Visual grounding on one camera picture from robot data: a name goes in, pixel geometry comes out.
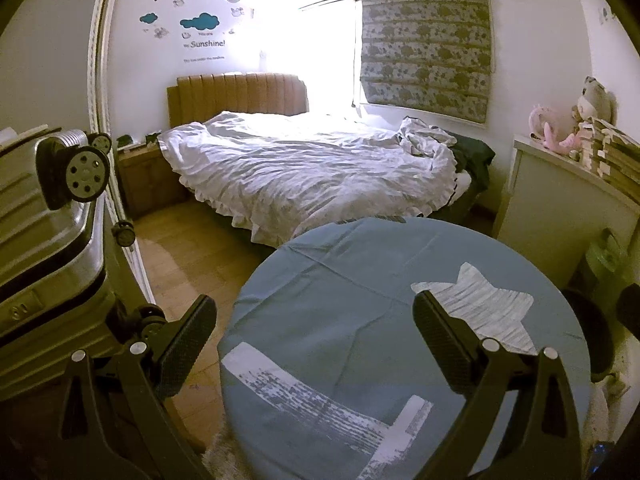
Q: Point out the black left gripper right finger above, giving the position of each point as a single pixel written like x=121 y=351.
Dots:
x=541 y=439

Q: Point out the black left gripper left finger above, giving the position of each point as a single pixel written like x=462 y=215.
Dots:
x=113 y=423

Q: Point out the white fluffy rug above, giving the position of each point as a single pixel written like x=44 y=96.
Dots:
x=224 y=459

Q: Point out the silver suitcase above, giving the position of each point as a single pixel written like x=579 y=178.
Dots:
x=66 y=280

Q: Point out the white cabinet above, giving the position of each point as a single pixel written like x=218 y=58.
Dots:
x=552 y=208

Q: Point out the wooden nightstand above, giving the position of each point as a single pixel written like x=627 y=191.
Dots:
x=147 y=181

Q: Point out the dark green clothing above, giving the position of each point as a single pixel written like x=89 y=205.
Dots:
x=475 y=157

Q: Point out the pink plush toy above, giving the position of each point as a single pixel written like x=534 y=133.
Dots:
x=544 y=126

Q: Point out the white ruffled duvet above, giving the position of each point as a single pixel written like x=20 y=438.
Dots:
x=280 y=176

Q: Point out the grey plush toy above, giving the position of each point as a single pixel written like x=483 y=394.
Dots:
x=594 y=101

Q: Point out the brown padded headboard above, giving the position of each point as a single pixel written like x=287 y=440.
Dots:
x=201 y=97

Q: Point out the floral roman blind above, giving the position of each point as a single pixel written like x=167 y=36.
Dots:
x=432 y=55

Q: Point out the cloud wall stickers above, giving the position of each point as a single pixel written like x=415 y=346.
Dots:
x=196 y=31

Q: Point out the white door frame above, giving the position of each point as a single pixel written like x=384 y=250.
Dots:
x=99 y=120

